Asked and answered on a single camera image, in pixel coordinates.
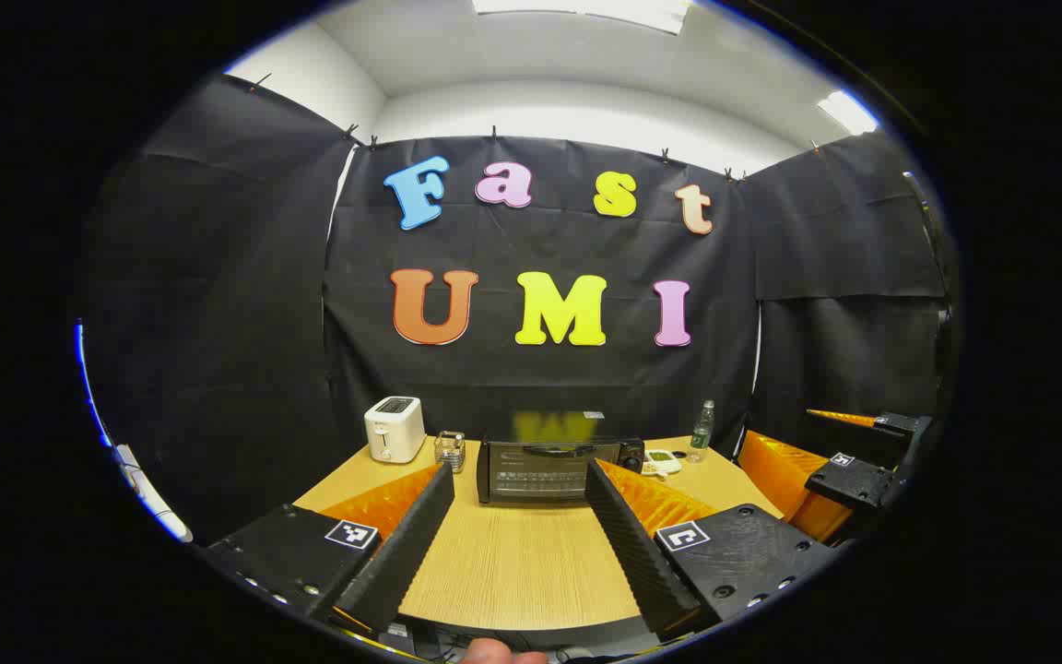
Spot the black backdrop cloth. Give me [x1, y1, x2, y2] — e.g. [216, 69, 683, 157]
[79, 74, 956, 545]

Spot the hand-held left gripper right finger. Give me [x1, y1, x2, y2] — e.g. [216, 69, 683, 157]
[584, 458, 841, 642]

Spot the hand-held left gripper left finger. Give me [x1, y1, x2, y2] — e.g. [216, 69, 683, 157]
[204, 461, 456, 637]

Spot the clear plastic water bottle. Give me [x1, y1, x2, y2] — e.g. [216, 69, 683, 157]
[688, 399, 716, 464]

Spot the metal wire holder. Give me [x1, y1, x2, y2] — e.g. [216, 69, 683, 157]
[434, 431, 467, 474]

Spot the black electric oven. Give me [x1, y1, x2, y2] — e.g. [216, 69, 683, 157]
[476, 410, 647, 506]

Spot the white toaster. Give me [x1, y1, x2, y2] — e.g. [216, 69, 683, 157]
[364, 397, 427, 464]

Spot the ceiling light panel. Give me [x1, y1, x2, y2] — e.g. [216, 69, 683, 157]
[817, 89, 880, 136]

